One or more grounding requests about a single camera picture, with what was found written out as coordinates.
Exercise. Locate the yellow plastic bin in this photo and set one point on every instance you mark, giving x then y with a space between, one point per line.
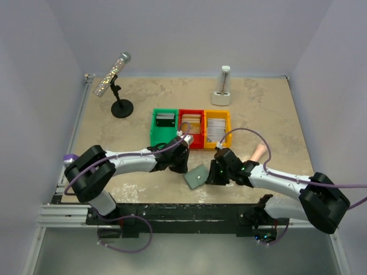
218 114

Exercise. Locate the pink microphone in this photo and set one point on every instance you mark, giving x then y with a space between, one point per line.
260 150

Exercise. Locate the silver cards stack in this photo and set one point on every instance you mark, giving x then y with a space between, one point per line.
215 129

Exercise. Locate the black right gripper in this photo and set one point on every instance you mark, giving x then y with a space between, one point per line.
213 178

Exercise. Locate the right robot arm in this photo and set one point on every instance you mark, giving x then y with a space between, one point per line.
310 198

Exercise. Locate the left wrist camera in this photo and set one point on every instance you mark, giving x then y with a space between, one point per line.
188 139

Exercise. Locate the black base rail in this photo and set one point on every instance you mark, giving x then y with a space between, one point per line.
240 219

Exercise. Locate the green plastic bin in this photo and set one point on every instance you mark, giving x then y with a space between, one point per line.
162 134

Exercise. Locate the black microphone stand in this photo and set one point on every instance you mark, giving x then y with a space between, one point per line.
121 108

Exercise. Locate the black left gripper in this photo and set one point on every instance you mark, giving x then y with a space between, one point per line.
184 168

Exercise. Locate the glitter silver microphone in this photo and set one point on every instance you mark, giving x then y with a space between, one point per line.
104 84

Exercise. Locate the teal leather card holder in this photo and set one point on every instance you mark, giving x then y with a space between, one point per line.
196 177

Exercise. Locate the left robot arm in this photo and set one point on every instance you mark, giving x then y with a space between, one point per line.
89 173

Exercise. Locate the white metronome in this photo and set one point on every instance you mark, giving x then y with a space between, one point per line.
221 95

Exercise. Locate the purple bracket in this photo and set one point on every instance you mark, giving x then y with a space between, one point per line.
68 159

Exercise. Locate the aluminium frame rail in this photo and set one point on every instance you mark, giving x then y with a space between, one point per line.
55 213

